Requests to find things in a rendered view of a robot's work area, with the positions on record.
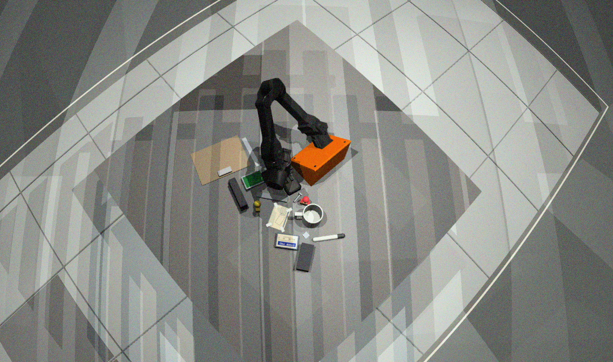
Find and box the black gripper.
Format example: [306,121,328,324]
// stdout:
[284,166,301,196]

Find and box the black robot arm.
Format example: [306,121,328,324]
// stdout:
[255,78,333,190]

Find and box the white flat bar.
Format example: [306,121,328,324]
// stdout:
[242,137,260,166]

